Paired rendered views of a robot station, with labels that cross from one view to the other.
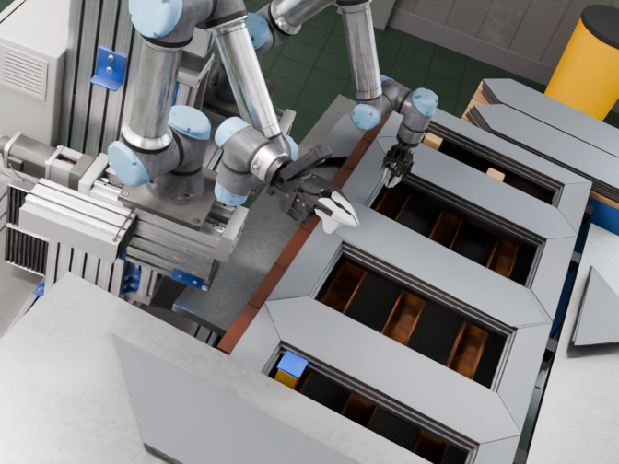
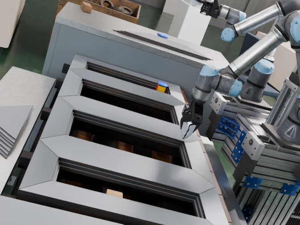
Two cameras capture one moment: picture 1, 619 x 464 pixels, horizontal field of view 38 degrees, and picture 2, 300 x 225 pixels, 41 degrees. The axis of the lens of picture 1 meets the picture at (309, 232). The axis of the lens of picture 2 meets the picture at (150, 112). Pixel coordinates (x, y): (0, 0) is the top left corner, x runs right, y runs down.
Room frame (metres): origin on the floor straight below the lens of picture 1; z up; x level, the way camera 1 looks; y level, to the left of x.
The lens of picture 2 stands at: (3.75, -0.96, 1.65)
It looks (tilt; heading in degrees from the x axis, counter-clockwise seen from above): 21 degrees down; 160
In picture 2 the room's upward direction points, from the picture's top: 21 degrees clockwise
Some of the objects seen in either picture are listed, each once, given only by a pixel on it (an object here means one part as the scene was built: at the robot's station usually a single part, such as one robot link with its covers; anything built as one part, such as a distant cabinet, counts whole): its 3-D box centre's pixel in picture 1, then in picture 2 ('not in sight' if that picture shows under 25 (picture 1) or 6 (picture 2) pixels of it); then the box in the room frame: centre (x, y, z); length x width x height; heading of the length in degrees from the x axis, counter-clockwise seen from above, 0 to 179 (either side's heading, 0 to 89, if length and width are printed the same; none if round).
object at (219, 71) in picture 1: (237, 75); (295, 128); (2.19, 0.37, 1.09); 0.15 x 0.15 x 0.10
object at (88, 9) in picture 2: not in sight; (86, 7); (0.64, -0.58, 1.07); 0.12 x 0.06 x 0.05; 6
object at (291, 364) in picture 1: (292, 365); (162, 85); (1.41, -0.08, 0.88); 0.06 x 0.06 x 0.02; 81
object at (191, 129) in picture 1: (182, 136); (261, 71); (1.69, 0.37, 1.20); 0.13 x 0.12 x 0.14; 154
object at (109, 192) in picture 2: (493, 178); (113, 198); (2.58, -0.54, 0.79); 0.06 x 0.05 x 0.04; 81
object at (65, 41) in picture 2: not in sight; (127, 115); (1.17, -0.16, 0.50); 1.30 x 0.04 x 1.01; 81
